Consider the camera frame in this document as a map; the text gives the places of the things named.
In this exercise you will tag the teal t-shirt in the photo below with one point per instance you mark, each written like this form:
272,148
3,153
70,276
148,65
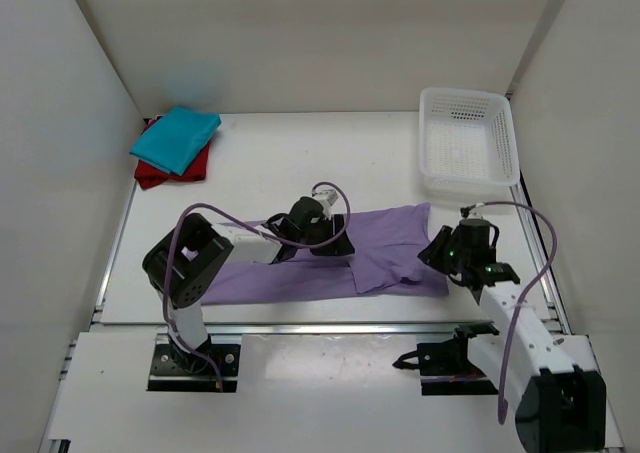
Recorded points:
173,142

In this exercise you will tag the aluminium front rail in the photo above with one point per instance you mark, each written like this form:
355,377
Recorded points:
332,329

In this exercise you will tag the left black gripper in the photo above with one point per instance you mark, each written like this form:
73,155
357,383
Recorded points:
335,233

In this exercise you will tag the red t-shirt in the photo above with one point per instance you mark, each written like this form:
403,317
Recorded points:
149,177

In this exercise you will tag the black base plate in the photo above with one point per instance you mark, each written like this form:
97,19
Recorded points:
174,370
446,371

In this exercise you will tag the lavender t-shirt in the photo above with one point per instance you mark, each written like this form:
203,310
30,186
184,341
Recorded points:
387,243

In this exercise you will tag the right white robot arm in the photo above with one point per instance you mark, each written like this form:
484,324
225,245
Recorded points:
559,405

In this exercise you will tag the white plastic basket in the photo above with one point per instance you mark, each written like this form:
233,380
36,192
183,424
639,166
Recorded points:
466,142

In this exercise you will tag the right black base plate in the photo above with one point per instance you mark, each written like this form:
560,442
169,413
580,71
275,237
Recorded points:
446,371

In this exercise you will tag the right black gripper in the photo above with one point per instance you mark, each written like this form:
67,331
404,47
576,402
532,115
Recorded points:
435,252

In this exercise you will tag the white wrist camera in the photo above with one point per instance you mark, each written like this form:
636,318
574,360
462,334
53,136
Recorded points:
472,211
326,199

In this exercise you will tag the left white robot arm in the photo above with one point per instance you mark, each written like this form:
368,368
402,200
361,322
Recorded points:
186,261

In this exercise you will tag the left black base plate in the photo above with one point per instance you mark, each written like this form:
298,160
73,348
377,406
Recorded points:
174,370

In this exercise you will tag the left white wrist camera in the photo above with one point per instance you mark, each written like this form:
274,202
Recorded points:
326,199

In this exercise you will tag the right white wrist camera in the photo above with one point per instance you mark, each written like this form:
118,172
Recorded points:
472,211

